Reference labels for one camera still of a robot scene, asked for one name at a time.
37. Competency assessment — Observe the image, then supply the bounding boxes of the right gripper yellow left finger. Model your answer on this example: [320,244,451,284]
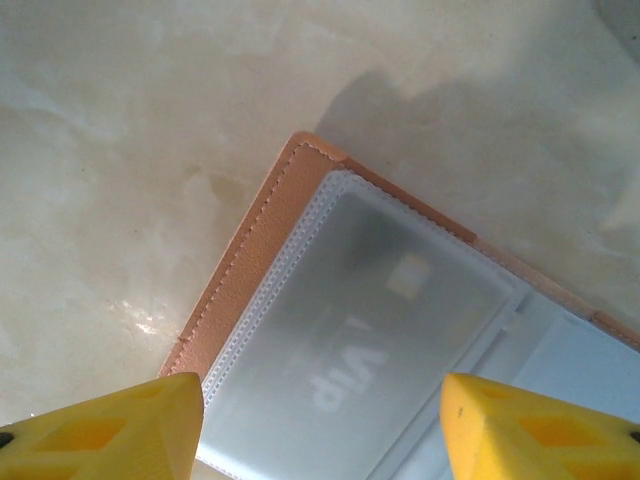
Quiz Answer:
[0,372,205,480]

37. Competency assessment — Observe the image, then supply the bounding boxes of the grey VIP card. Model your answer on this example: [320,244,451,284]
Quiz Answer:
[203,192,516,480]

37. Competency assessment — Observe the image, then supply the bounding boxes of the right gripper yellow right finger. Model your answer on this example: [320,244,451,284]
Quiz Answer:
[439,372,640,480]

